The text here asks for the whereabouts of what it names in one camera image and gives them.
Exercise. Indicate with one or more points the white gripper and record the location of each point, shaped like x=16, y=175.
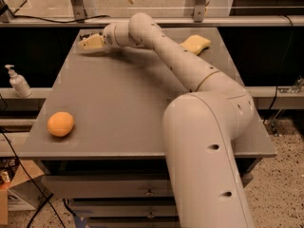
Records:
x=108, y=37

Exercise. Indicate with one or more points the dark chocolate rxbar wrapper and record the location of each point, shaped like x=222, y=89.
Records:
x=90, y=37

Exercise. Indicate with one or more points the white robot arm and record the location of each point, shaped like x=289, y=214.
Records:
x=198, y=127

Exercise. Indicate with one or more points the white pump soap bottle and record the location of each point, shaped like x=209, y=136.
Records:
x=18, y=82

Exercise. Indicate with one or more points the orange fruit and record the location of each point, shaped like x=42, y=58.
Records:
x=60, y=124

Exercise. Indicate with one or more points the yellow sponge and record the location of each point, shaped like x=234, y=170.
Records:
x=196, y=44

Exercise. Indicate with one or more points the grey drawer cabinet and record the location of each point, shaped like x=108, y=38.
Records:
x=117, y=99

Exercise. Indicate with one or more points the cardboard box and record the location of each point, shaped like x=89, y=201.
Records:
x=20, y=194

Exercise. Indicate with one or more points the top grey drawer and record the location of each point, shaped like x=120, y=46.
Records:
x=116, y=186

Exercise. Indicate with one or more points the grey drawer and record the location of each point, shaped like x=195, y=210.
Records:
x=133, y=223
x=124, y=208
x=116, y=186

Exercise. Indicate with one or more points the middle grey drawer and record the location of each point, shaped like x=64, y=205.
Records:
x=124, y=208

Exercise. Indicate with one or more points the bottom grey drawer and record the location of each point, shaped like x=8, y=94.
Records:
x=133, y=223

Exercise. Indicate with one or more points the left metal bracket post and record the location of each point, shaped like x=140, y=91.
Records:
x=78, y=9

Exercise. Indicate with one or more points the metal bracket post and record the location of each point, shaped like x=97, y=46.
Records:
x=199, y=10
x=78, y=9

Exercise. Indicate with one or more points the right metal bracket post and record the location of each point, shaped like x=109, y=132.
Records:
x=199, y=10

